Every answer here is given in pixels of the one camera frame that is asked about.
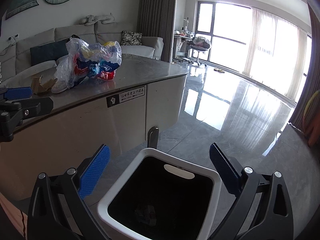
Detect orange giraffe toy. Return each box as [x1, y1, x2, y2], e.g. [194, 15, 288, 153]
[304, 110, 320, 147]

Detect left wall painting panel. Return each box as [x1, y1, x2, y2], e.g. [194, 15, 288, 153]
[5, 0, 47, 20]

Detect grey plush toy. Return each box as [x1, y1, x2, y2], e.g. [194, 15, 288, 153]
[79, 13, 115, 26]

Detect office chair with clothes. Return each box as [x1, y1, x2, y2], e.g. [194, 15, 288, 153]
[189, 36, 212, 67]

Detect brown curtain right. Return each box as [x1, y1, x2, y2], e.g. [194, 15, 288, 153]
[289, 4, 319, 131]

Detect brown curtain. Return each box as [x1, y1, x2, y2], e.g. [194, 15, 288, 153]
[289, 4, 319, 131]
[137, 0, 176, 62]

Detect brown curtain left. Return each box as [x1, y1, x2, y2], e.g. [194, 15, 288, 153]
[137, 0, 176, 62]

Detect floral cushion right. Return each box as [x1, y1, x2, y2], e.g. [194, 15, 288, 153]
[121, 31, 143, 46]

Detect dark teal cushion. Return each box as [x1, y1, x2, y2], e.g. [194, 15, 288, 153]
[30, 38, 70, 66]

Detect wall socket with cable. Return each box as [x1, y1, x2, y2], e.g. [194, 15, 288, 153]
[0, 34, 20, 56]

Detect black cabinet handle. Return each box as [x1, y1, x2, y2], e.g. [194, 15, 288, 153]
[147, 126, 159, 149]

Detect torn brown cardboard piece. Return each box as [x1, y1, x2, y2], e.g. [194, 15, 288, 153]
[31, 75, 57, 95]

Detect colourful hula hoop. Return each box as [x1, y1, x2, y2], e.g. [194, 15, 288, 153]
[302, 90, 319, 130]

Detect bag of colourful trash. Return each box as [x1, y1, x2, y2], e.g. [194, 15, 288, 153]
[66, 35, 122, 87]

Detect small desk with items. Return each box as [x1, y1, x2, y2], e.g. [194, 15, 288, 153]
[172, 17, 194, 62]

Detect grey sectional sofa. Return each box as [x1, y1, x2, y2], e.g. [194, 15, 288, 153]
[1, 22, 164, 88]

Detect cabinet label sticker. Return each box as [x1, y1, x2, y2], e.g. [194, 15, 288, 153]
[106, 86, 146, 108]

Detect white sheer curtain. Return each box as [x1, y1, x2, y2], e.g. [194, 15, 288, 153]
[242, 8, 311, 102]

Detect white square trash bin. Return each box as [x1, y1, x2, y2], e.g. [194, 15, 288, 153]
[97, 148, 222, 239]

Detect slippers on floor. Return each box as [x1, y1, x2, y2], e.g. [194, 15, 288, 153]
[214, 68, 225, 73]

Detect clear plastic bag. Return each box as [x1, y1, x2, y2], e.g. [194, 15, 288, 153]
[54, 55, 74, 89]

